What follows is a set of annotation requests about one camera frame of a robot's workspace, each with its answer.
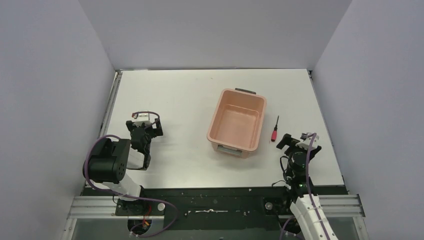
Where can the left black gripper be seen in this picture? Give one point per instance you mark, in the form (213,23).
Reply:
(144,129)

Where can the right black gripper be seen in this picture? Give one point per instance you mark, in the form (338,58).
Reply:
(298,147)

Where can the red handled screwdriver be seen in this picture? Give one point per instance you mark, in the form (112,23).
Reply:
(275,131)

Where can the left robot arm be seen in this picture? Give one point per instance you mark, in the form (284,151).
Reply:
(109,160)

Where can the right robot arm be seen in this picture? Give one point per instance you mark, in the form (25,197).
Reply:
(307,212)

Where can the pink plastic bin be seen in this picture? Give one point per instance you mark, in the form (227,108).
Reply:
(237,121)

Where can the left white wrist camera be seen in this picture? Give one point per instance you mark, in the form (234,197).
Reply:
(141,118)

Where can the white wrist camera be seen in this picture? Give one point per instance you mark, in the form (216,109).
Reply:
(141,118)
(308,140)

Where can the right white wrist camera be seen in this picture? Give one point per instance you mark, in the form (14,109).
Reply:
(308,140)

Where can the left side aluminium rail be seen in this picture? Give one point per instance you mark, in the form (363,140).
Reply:
(110,104)

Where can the aluminium rail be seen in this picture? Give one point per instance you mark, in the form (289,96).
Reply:
(110,104)
(103,207)

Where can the aluminium front rail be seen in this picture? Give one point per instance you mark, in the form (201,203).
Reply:
(103,207)

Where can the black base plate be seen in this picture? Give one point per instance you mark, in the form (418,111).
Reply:
(159,206)

